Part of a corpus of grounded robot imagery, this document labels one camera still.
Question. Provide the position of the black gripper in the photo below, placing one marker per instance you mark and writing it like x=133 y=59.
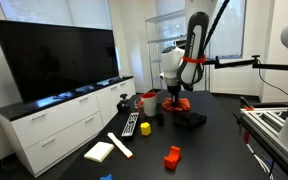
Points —
x=174 y=90

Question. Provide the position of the orange towel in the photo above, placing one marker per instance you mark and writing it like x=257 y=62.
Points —
x=182 y=106

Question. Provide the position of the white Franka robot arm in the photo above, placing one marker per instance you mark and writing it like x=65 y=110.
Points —
x=170 y=60

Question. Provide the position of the black folded cloth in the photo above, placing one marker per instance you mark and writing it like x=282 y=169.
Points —
x=190 y=120

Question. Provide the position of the white mug red inside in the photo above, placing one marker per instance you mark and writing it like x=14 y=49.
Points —
x=150 y=105

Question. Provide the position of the yellow block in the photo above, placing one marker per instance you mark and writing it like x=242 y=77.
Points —
x=146 y=129

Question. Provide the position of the black remote control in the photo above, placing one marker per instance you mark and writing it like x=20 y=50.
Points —
x=130 y=125

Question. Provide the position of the orange arch block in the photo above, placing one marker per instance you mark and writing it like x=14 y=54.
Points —
x=172 y=158

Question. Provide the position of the white marker stick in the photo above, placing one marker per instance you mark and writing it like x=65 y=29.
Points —
x=120 y=145

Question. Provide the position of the red toggle clamp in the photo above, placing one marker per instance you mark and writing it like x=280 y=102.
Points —
x=248 y=108

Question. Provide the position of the pale yellow sticky pad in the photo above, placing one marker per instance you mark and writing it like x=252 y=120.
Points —
x=99 y=151

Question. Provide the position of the blue block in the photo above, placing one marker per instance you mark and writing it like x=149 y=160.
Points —
x=106 y=177

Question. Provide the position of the white drawer cabinet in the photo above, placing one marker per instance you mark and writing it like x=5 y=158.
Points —
x=57 y=130

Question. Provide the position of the black television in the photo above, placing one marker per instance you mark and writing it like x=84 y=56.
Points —
x=57 y=56

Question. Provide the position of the black knob clamp mount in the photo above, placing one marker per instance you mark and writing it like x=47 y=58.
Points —
x=123 y=105

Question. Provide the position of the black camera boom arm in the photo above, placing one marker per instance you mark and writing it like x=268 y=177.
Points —
x=237 y=62

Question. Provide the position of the red frame bracket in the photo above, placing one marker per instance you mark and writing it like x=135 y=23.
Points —
x=246 y=137

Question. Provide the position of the aluminium frame rail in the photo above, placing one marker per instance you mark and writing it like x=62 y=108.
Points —
x=267 y=126

